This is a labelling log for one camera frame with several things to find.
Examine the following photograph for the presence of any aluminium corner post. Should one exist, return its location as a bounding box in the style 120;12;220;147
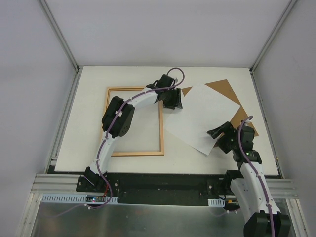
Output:
249;0;299;75
37;0;82;73

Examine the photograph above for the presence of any left white cable duct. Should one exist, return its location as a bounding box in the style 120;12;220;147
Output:
42;194;119;204

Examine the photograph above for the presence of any white cable duct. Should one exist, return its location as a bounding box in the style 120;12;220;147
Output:
207;199;225;208
42;194;119;204

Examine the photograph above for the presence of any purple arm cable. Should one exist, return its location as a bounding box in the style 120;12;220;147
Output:
208;115;278;237
50;67;186;218

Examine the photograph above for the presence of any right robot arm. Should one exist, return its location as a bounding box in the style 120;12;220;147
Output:
207;117;291;237

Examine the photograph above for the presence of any white photo paper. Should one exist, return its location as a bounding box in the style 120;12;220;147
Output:
163;83;241;156

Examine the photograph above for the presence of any left aluminium corner post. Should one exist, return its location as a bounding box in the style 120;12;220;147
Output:
37;0;82;73

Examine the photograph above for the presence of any aluminium front rail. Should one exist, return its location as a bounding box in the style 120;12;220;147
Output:
31;174;299;199

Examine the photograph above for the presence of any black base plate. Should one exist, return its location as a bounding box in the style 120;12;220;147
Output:
76;170;242;206

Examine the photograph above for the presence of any wooden picture frame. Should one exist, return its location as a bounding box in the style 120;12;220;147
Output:
104;86;164;157

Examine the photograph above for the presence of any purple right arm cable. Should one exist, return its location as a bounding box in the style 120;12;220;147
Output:
208;115;278;237

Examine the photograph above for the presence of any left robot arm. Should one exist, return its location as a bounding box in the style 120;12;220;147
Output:
83;74;183;192

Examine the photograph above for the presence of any brown backing board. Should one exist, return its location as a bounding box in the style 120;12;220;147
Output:
181;79;260;148

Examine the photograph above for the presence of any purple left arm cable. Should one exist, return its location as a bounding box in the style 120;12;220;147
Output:
50;67;186;218

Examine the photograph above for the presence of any right aluminium corner post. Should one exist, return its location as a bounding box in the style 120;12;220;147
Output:
249;0;299;75

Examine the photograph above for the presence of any right white cable duct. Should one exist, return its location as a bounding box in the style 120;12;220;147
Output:
207;199;225;208

